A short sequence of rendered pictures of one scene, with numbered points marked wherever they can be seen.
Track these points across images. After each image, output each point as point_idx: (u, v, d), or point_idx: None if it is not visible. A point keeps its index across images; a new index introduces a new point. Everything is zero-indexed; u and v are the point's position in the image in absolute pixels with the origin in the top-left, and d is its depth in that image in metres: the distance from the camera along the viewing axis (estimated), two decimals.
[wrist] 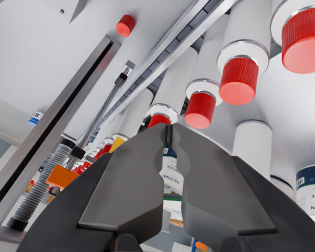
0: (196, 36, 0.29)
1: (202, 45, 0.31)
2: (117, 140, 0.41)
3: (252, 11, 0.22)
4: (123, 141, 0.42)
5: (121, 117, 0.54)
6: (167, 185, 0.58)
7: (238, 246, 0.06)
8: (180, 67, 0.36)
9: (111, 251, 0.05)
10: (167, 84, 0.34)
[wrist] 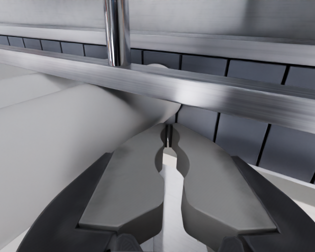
0: (4, 61, 0.15)
1: None
2: None
3: (19, 97, 0.12)
4: None
5: None
6: None
7: (238, 246, 0.06)
8: None
9: (111, 251, 0.05)
10: None
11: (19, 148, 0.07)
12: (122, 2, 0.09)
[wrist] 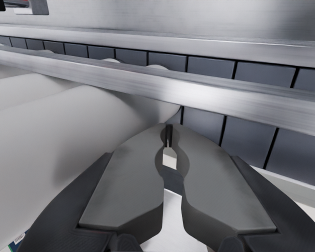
0: (209, 106, 0.08)
1: None
2: None
3: (20, 99, 0.12)
4: None
5: None
6: None
7: (238, 246, 0.06)
8: None
9: (111, 251, 0.05)
10: None
11: (18, 150, 0.07)
12: None
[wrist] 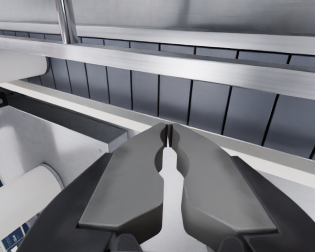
0: None
1: None
2: None
3: None
4: None
5: None
6: None
7: (238, 246, 0.06)
8: None
9: (111, 251, 0.05)
10: None
11: None
12: (66, 3, 0.15)
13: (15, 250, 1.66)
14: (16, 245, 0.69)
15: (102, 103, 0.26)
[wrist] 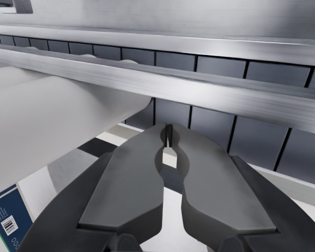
0: (147, 90, 0.10)
1: None
2: None
3: None
4: None
5: None
6: None
7: (238, 246, 0.06)
8: None
9: (111, 251, 0.05)
10: None
11: None
12: None
13: None
14: None
15: (280, 177, 0.15)
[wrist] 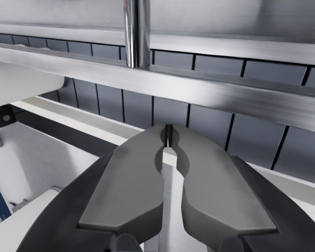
0: (13, 61, 0.15)
1: None
2: None
3: None
4: None
5: None
6: None
7: (238, 246, 0.06)
8: None
9: (111, 251, 0.05)
10: None
11: None
12: (145, 0, 0.08)
13: None
14: None
15: None
